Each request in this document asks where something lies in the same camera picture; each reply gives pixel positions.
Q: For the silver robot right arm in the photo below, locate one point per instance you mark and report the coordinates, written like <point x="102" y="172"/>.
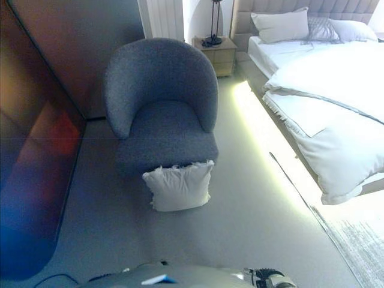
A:
<point x="270" y="277"/>

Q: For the white fringed square cushion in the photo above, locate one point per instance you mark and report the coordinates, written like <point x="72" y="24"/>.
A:
<point x="180" y="189"/>

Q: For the grey upholstered tub armchair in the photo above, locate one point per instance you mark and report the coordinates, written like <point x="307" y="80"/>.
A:
<point x="162" y="90"/>

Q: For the light wooden nightstand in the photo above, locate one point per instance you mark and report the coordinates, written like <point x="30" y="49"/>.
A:
<point x="220" y="57"/>

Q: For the bed with padded headboard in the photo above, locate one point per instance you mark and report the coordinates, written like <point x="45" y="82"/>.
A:
<point x="258" y="63"/>

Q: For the black metal table lamp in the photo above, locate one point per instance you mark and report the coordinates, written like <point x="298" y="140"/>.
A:
<point x="214" y="27"/>

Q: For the white window curtain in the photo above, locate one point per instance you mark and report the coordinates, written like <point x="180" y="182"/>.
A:
<point x="163" y="18"/>

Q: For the silver robot torso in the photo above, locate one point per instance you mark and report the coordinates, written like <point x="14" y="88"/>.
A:
<point x="168" y="277"/>

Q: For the white duvet with grey stripe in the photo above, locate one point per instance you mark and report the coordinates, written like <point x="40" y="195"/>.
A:
<point x="327" y="99"/>

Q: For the beige rectangular pillow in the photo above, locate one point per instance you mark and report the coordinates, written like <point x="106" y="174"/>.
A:
<point x="280" y="25"/>

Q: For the grey pleated decorative pillow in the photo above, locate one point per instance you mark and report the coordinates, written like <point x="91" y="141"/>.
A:
<point x="322" y="31"/>

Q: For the grey patterned floor rug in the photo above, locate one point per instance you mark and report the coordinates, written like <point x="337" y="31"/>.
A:
<point x="357" y="243"/>

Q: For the white plain pillow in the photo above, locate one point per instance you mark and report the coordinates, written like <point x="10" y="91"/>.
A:
<point x="354" y="30"/>

